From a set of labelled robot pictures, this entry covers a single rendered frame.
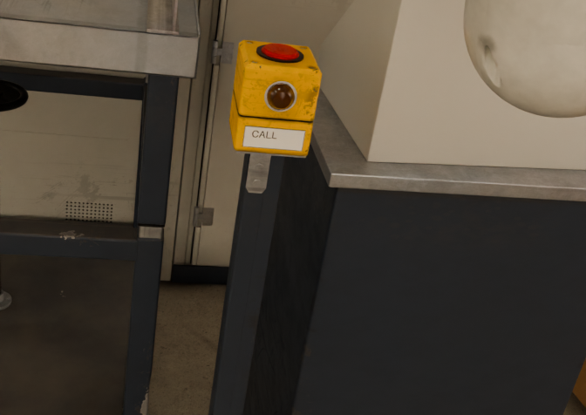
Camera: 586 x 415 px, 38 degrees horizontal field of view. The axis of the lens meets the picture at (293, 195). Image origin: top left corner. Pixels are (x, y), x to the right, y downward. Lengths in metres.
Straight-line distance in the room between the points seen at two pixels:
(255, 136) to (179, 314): 1.13
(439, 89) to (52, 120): 1.05
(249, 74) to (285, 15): 0.93
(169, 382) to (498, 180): 0.94
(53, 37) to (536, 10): 0.75
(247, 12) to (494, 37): 1.34
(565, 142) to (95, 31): 0.61
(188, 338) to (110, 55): 0.95
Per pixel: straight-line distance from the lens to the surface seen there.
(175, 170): 1.92
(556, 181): 1.12
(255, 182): 0.92
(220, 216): 1.96
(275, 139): 0.88
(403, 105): 1.02
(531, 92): 0.46
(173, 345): 1.88
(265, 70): 0.85
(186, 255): 2.04
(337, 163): 1.02
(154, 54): 1.08
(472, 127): 1.07
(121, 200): 1.95
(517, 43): 0.44
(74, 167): 1.92
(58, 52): 1.09
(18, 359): 1.57
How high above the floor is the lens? 1.18
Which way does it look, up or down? 28 degrees down
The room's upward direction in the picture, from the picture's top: 10 degrees clockwise
